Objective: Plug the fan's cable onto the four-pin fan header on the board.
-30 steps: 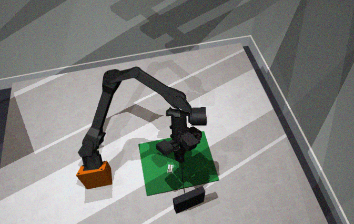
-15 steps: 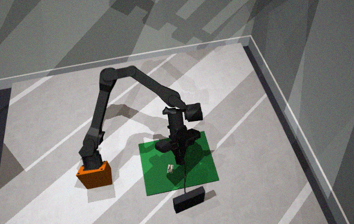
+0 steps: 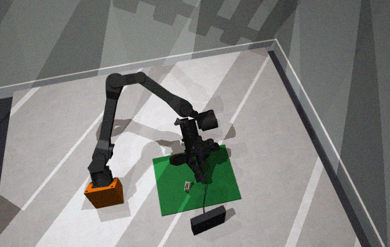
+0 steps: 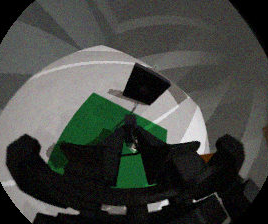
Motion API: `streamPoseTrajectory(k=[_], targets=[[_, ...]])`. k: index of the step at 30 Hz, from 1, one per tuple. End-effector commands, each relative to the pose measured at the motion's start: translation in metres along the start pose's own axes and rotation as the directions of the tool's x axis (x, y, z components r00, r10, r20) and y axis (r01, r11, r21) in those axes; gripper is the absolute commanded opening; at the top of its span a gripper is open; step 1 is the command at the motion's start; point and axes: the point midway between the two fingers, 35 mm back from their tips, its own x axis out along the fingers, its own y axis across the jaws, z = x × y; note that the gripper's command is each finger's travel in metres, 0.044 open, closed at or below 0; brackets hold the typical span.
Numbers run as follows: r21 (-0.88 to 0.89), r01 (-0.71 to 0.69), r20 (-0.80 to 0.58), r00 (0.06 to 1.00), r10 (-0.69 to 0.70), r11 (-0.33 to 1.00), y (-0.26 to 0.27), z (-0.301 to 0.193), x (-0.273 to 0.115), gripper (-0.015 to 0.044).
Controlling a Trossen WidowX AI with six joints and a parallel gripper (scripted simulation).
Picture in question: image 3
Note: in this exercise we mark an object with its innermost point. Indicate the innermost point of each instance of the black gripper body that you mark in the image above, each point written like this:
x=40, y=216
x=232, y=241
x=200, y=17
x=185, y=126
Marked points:
x=180, y=159

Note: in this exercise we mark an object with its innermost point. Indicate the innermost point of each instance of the black connector plug with cable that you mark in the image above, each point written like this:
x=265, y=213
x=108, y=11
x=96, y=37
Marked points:
x=199, y=179

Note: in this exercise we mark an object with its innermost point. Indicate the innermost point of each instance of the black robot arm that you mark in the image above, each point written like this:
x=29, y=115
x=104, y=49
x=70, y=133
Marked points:
x=100, y=173

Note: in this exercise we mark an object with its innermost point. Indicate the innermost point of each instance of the green flat circuit board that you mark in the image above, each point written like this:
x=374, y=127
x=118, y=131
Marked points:
x=178, y=190

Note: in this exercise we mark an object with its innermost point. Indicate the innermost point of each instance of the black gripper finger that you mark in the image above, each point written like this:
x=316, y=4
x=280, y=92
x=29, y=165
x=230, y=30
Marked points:
x=193, y=167
x=201, y=162

